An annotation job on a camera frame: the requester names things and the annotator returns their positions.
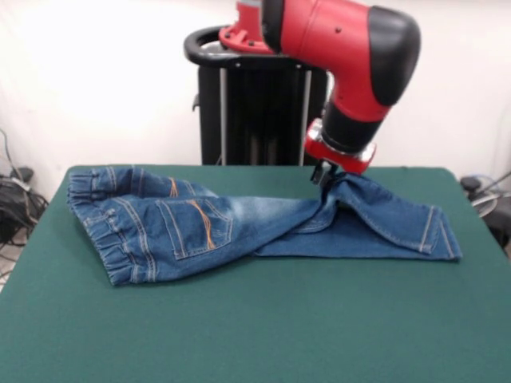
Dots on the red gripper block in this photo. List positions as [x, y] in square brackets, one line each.
[331, 153]

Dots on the black office chair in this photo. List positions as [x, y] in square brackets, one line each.
[501, 223]

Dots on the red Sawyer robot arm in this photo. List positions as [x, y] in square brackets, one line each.
[339, 48]

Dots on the dark green table cloth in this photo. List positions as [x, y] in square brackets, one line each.
[239, 331]

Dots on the blue denim jeans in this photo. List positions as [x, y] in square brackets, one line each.
[179, 231]

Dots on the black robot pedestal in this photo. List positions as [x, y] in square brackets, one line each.
[247, 119]

